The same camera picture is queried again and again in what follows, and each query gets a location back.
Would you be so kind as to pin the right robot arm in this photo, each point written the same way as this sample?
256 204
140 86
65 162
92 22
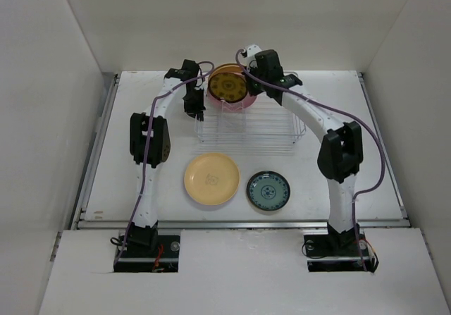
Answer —
341 146

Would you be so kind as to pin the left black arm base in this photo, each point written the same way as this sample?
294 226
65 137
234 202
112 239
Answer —
146 251

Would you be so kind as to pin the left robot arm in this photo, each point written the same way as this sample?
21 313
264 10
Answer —
150 146

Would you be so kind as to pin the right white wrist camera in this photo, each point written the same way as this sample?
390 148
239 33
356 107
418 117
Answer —
248 55

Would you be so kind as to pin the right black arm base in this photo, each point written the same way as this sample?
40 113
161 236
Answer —
321 257

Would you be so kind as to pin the beige plastic plate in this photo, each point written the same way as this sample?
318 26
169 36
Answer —
211 179

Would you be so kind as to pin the pink plastic plate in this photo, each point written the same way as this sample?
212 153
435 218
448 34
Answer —
227 107

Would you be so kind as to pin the orange plastic plate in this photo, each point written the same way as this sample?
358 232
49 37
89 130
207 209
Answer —
227 68

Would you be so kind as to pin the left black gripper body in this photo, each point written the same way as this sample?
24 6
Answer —
194 100

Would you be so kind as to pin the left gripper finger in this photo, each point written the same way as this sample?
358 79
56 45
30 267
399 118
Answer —
190 113
200 116

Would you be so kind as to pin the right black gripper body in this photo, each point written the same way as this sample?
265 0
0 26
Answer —
254 86

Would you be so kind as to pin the light blue patterned plate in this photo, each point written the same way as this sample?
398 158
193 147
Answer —
268 191

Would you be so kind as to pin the white wire dish rack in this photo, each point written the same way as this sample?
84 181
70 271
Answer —
263 128

